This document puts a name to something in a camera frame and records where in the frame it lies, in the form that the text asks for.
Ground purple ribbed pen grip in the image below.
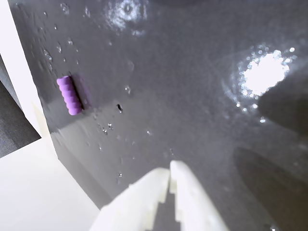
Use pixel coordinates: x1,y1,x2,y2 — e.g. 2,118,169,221
56,75,84,116

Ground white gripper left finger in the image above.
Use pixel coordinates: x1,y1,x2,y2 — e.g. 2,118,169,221
89,168,170,231

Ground black table mat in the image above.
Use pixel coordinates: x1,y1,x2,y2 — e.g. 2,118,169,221
9,0,308,231

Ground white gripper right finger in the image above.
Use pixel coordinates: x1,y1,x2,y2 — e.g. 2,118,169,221
169,160,229,231

